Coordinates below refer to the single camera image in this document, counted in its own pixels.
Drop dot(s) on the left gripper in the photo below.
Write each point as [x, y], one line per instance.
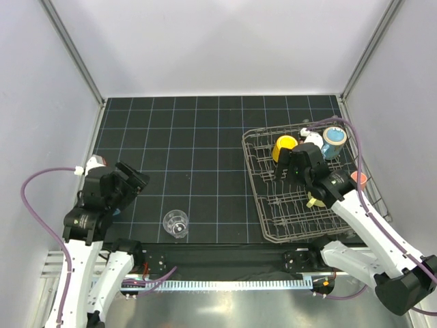
[128, 181]

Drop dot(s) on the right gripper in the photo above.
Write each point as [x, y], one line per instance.
[294, 162]

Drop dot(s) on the yellow mug black handle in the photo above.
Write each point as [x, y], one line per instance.
[283, 142]

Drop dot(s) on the blue butterfly mug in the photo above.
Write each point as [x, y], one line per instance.
[334, 140]

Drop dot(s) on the cream yellow faceted mug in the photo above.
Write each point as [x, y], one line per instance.
[312, 201]

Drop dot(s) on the brown floral mug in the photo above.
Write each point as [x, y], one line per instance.
[360, 179]

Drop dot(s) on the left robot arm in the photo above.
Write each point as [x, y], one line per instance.
[79, 302]

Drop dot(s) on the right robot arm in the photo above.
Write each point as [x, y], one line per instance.
[400, 275]

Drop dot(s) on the clear glass tumbler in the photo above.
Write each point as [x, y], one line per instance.
[175, 223]

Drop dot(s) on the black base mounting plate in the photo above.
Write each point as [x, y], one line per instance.
[232, 262]

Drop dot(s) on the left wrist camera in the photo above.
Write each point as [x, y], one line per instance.
[83, 171]

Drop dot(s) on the grey wire dish rack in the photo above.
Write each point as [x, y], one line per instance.
[283, 207]

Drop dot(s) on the white slotted cable duct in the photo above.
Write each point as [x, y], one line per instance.
[168, 285]

